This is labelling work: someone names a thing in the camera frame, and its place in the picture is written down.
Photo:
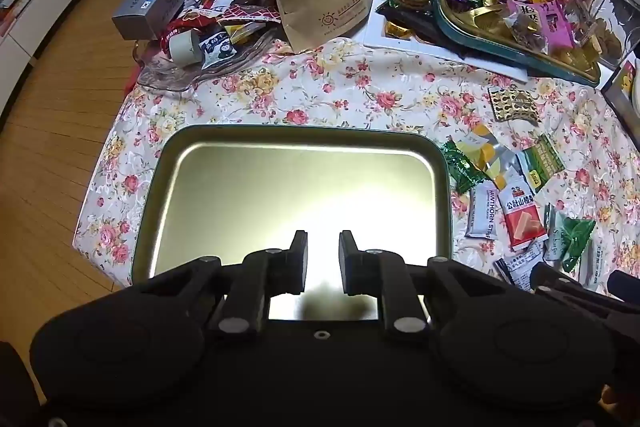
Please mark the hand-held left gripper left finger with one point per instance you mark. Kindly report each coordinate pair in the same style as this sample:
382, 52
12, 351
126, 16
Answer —
300, 259

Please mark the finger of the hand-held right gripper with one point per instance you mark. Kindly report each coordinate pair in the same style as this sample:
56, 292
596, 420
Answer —
570, 284
625, 284

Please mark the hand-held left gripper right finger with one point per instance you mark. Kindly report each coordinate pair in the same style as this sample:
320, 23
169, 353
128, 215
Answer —
347, 263

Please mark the yellow green candy packet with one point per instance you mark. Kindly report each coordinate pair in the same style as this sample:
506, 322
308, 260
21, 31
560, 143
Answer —
577, 239

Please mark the white grey candy packet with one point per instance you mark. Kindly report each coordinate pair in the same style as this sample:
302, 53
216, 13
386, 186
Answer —
520, 264

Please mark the gold metal tray teal rim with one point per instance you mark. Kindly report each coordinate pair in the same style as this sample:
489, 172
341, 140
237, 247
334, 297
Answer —
300, 187

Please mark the red white snack packet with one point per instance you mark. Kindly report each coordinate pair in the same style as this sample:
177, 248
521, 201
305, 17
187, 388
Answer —
522, 219

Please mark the white hawthorn strip packet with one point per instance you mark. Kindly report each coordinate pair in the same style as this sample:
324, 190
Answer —
481, 212

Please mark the green pea snack packet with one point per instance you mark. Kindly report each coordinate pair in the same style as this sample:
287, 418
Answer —
541, 162

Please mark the dark green candy packet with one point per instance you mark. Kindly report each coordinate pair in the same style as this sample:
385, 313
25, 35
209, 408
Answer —
462, 167

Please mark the brown gold patterned snack packet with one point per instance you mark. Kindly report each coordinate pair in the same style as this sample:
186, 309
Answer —
515, 104

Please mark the floral tablecloth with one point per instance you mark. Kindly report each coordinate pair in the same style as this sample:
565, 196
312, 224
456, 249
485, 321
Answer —
350, 82

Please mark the dark box yellow cartoon print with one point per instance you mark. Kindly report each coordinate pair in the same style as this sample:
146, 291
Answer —
620, 89

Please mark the white flat board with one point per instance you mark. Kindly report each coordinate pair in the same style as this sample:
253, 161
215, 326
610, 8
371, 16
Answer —
400, 49

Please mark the gold foil candy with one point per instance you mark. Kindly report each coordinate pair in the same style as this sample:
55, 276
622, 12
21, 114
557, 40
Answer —
399, 29

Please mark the white tape roll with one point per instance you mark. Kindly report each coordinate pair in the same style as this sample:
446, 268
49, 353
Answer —
184, 47

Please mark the black flat box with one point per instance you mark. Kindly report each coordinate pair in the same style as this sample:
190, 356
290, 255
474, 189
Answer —
420, 24

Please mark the clear cookie container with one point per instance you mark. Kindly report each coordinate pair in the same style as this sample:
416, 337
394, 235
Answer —
607, 32

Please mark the clear dried fruit packet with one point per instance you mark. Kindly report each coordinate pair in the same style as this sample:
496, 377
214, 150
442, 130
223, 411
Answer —
525, 34

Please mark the pile of mixed snack packets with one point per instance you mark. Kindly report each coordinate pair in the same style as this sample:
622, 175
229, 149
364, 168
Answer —
225, 14

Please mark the pink snack bag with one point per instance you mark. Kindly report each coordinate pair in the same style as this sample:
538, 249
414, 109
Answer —
557, 24

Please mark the teal gold serving tray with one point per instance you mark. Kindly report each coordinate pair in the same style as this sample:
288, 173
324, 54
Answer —
480, 37

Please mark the grey cardboard box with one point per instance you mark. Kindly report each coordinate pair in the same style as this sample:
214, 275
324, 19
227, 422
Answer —
147, 2

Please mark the white cabinet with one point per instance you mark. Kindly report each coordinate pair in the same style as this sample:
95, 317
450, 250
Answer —
50, 7

